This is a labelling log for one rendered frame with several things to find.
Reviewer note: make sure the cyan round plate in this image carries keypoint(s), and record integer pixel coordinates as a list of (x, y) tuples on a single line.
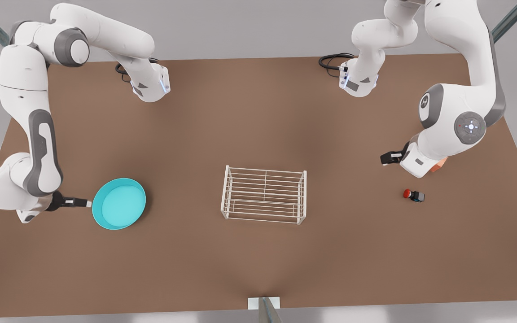
[(119, 203)]

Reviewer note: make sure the red button switch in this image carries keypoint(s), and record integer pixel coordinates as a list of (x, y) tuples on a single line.
[(414, 195)]

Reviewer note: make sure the orange object behind arm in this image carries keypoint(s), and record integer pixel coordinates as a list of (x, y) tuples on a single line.
[(438, 165)]

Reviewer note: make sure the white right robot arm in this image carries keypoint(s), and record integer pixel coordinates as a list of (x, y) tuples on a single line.
[(25, 103)]

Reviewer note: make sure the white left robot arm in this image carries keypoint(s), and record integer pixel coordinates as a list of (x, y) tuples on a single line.
[(456, 89)]

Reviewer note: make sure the silver frame post with foot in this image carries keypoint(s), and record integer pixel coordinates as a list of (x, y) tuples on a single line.
[(266, 309)]

